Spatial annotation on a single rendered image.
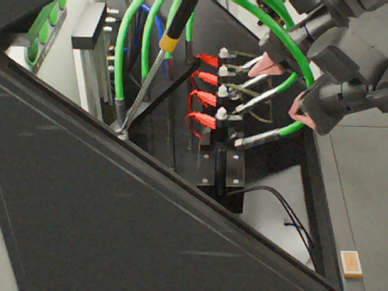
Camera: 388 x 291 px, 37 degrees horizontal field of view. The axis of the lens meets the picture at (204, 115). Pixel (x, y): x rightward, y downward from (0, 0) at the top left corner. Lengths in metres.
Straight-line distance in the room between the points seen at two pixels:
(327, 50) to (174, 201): 0.29
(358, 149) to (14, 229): 2.23
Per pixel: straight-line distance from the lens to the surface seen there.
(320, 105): 0.89
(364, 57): 0.80
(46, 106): 0.74
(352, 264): 1.11
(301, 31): 1.00
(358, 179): 2.75
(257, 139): 1.03
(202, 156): 1.26
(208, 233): 0.85
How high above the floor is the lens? 1.79
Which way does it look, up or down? 36 degrees down
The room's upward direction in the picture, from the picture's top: straight up
